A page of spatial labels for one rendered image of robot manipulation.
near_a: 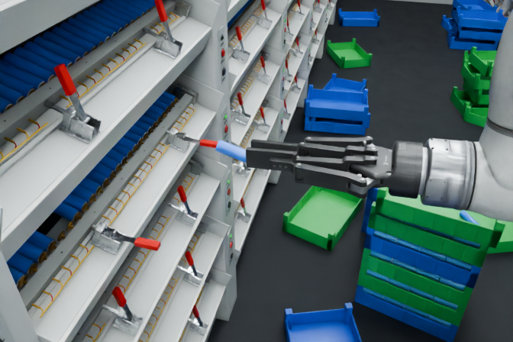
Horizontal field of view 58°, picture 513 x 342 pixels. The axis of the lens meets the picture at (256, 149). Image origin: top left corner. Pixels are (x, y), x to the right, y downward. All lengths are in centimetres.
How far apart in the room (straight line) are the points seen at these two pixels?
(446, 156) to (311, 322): 99
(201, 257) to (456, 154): 74
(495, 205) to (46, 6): 55
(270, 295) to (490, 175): 107
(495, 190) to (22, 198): 53
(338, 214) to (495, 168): 130
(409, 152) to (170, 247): 53
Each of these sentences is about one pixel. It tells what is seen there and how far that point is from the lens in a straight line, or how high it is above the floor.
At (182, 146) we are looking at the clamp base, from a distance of 89.
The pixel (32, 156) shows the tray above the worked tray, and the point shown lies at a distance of 57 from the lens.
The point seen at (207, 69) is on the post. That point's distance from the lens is 99.
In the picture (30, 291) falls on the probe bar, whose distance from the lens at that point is 65.
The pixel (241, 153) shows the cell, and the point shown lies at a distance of 68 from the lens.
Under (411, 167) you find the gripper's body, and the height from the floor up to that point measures 88.
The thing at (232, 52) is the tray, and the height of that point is 76.
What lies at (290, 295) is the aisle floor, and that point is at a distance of 158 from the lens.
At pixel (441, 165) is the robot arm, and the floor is 89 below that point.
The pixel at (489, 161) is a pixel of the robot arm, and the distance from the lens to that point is 62.
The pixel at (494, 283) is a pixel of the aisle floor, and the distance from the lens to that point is 179.
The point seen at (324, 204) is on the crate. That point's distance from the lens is 191.
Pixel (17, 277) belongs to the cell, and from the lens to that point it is 66.
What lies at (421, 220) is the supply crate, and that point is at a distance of 127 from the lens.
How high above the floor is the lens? 123
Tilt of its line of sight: 34 degrees down
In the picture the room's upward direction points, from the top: straight up
